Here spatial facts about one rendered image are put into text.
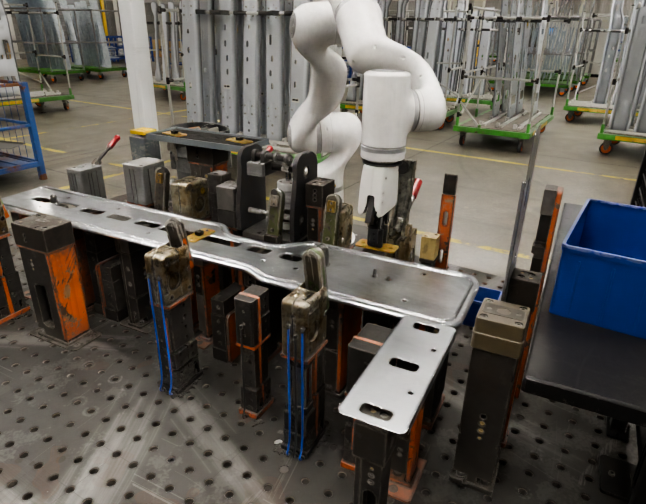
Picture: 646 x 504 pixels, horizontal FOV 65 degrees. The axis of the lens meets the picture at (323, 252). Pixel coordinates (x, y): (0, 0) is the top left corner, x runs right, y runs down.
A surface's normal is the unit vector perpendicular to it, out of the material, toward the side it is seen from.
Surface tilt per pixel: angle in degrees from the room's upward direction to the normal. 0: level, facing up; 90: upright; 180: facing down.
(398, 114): 90
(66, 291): 90
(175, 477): 0
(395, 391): 0
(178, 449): 0
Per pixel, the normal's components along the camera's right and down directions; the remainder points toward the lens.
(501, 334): -0.45, 0.33
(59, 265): 0.89, 0.20
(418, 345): 0.02, -0.91
